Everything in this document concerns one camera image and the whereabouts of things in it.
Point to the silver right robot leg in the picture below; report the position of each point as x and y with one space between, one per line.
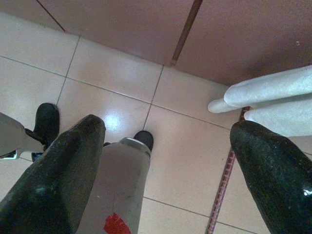
122 185

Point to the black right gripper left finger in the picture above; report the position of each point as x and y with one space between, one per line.
53 185

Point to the white fabric object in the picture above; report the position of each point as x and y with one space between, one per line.
273 90

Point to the silver left robot leg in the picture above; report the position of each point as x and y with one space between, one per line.
14 136

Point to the black left robot foot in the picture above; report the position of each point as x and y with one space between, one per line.
47 119

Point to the brown cabinet door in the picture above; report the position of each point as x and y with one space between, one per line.
22 8
243 36
122 24

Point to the red patterned strip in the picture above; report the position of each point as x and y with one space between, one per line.
220 192

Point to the black robot foot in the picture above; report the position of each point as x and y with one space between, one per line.
47 119
144 140

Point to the silver robot leg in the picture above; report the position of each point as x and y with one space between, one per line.
14 136
122 185

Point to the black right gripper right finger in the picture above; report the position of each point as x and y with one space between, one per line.
280 185

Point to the black right robot foot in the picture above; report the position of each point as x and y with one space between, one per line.
144 140

